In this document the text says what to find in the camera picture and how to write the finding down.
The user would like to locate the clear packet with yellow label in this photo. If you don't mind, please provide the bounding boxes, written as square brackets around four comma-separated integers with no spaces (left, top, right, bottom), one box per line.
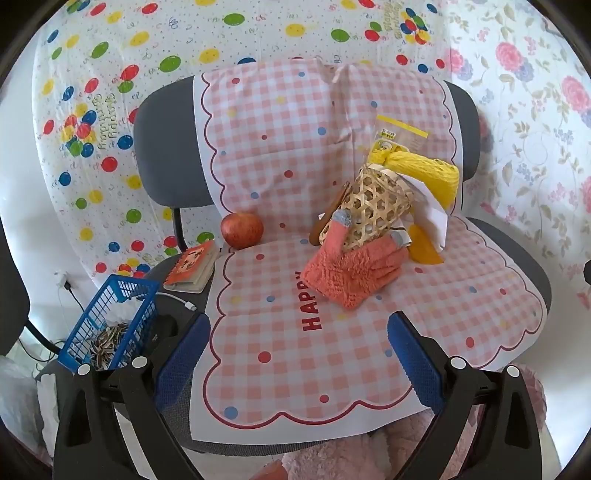
[369,115,429,155]

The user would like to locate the white charging cable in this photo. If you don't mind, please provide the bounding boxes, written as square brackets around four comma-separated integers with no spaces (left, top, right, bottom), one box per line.
[154,291,197,312]

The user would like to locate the grey office chair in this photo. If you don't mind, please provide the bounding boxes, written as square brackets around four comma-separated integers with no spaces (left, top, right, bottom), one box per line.
[133,76,552,455]

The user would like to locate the red apple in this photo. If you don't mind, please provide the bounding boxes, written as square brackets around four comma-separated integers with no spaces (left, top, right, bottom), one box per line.
[220,211,265,250]

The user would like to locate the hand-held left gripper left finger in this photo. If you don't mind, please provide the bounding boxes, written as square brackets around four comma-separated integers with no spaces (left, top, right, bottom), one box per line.
[53,310,212,480]

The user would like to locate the dark rounded object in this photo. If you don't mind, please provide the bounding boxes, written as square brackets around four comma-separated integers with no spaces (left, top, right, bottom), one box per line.
[0,222,31,356]

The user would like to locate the white plastic bag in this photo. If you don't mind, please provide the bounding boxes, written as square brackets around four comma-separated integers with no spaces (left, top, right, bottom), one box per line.
[0,357,58,462]

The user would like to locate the brown wooden piece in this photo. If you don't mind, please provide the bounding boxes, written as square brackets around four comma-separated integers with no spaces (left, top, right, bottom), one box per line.
[308,182,352,245]

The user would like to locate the white tissue packet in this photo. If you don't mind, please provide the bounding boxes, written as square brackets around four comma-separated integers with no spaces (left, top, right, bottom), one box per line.
[399,175,450,250]

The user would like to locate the woven bamboo basket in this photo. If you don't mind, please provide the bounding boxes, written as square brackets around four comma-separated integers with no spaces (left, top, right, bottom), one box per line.
[318,166,415,252]

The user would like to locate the yellow orange plastic piece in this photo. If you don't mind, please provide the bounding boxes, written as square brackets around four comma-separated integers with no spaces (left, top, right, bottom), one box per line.
[409,224,445,265]

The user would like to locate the small orange notebook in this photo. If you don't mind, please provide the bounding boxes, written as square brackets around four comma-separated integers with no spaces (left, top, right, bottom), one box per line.
[163,240,220,294]

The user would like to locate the orange fuzzy glove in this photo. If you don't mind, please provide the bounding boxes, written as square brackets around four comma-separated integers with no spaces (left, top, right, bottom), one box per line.
[302,210,411,311]

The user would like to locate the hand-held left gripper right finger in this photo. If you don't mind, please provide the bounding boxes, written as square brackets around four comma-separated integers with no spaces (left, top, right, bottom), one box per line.
[387,310,542,480]

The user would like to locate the blue plastic basket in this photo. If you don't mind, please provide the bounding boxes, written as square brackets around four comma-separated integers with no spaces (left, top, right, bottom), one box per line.
[58,274,161,372]

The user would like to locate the pink checked table cover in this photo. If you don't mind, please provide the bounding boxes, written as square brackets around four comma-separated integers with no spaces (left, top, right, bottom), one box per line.
[190,59,546,441]

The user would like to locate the yellow yarn bundle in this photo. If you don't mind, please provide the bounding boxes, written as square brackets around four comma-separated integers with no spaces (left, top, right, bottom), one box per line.
[367,148,461,213]

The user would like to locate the floral print cloth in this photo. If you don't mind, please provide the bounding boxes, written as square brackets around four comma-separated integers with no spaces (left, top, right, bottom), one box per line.
[443,0,591,301]

